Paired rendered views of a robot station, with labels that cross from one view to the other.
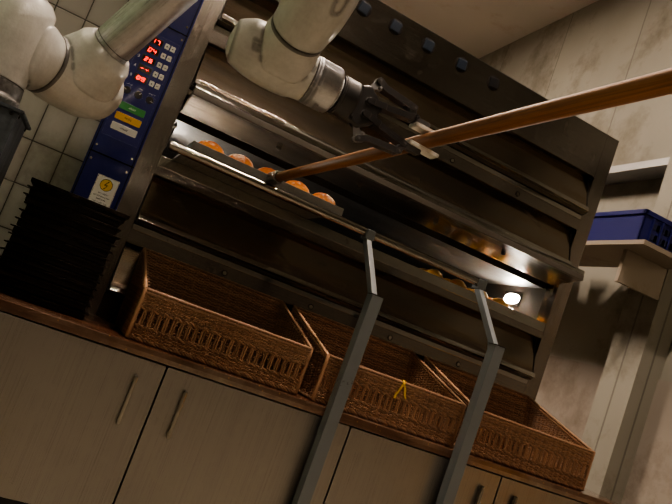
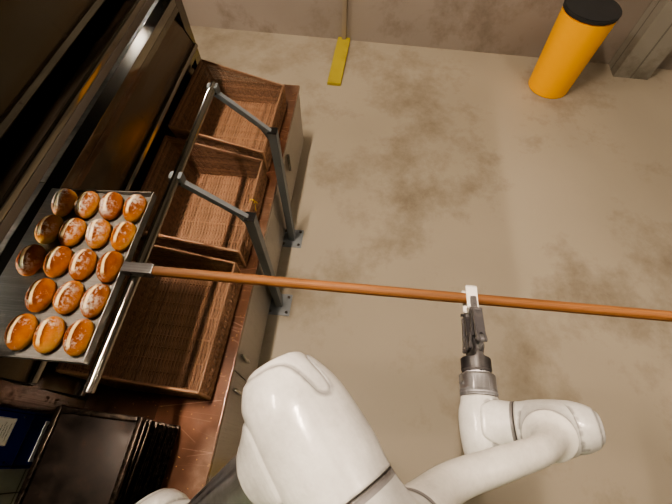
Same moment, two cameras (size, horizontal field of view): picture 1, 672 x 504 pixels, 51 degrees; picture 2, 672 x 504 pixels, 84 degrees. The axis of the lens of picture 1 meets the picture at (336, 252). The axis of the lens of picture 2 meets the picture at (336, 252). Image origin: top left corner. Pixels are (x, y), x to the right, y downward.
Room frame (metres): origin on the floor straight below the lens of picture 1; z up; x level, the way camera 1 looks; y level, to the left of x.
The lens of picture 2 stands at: (1.49, 0.44, 2.17)
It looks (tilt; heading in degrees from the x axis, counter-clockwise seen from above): 61 degrees down; 296
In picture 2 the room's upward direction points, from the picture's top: 1 degrees clockwise
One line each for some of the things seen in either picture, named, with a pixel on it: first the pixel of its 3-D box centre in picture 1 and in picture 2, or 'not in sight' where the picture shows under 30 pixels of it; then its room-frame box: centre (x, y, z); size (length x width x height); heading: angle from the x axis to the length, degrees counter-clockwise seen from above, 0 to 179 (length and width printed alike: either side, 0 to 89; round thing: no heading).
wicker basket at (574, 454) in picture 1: (499, 420); (233, 114); (2.76, -0.82, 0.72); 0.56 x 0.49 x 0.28; 109
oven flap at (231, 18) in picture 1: (425, 108); not in sight; (2.79, -0.14, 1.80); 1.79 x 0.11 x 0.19; 111
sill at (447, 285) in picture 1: (370, 253); (93, 127); (2.81, -0.13, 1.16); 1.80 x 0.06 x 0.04; 111
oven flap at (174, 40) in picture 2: (361, 286); (117, 154); (2.79, -0.14, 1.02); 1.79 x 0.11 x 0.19; 111
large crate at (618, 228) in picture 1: (633, 237); not in sight; (4.62, -1.85, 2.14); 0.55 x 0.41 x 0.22; 19
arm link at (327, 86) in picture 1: (322, 85); (477, 384); (1.24, 0.13, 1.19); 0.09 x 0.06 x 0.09; 22
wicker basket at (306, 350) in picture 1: (215, 316); (163, 316); (2.34, 0.30, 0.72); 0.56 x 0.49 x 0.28; 110
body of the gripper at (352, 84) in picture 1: (356, 104); (475, 355); (1.27, 0.06, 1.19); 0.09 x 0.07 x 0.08; 112
